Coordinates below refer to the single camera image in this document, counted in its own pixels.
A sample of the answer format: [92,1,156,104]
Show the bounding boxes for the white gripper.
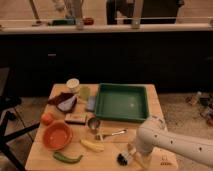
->
[127,142,150,161]

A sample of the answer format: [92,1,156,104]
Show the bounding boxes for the black bristle brush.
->
[116,143,148,169]

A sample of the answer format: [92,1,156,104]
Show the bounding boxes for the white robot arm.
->
[129,116,213,168]

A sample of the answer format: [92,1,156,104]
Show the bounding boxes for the red bowl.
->
[42,122,73,151]

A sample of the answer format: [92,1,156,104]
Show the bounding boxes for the metal fork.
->
[95,129,128,141]

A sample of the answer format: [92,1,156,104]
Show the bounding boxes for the yellow corn cob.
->
[80,139,104,152]

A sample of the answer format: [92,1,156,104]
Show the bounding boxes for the green plastic tray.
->
[94,83,149,123]

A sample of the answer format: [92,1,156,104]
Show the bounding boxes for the metal measuring cup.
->
[87,117,101,134]

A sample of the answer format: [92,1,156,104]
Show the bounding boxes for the blue sponge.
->
[86,96,96,112]

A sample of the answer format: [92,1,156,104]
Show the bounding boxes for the wooden block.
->
[65,114,87,124]

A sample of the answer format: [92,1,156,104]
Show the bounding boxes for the yellow green sponge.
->
[79,86,90,101]

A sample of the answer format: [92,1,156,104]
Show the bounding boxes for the green chili pepper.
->
[53,152,82,164]

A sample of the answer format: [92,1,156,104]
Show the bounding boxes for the grey purple wedge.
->
[57,96,77,113]

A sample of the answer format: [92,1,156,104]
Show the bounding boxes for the white cup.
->
[66,78,80,93]

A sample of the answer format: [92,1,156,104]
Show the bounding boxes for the dark red cloth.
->
[47,92,73,105]

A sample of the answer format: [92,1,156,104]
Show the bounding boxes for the orange toy fruit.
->
[41,113,54,125]

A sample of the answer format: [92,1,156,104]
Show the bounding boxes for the red object on shelf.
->
[83,18,94,25]

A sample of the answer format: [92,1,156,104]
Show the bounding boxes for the black chair base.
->
[0,96,41,171]

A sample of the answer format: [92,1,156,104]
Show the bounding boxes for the green object on shelf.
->
[51,19,75,26]

